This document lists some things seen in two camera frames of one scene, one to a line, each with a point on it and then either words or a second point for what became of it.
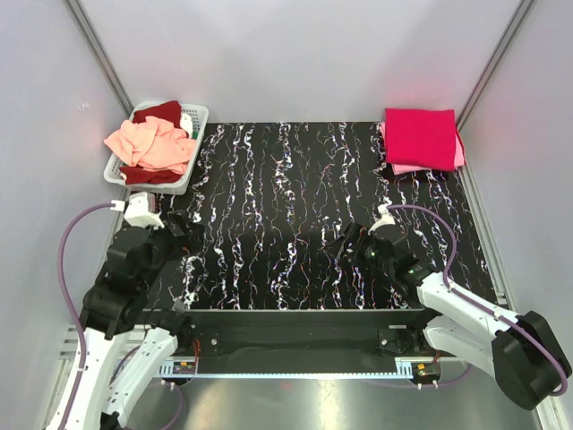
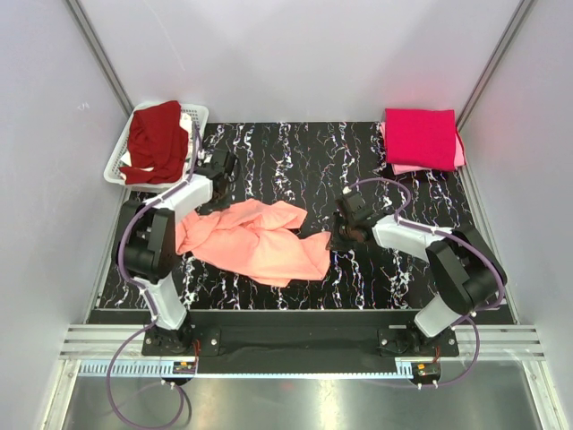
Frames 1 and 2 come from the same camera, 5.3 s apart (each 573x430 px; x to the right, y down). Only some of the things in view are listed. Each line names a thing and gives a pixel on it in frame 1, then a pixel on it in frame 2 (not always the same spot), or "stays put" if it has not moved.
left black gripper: x=191 y=240 → x=218 y=206
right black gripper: x=356 y=235 → x=337 y=245
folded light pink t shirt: x=403 y=168 stays put
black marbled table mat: x=274 y=199 stays put
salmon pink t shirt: x=153 y=141 → x=259 y=239
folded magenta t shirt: x=421 y=137 stays put
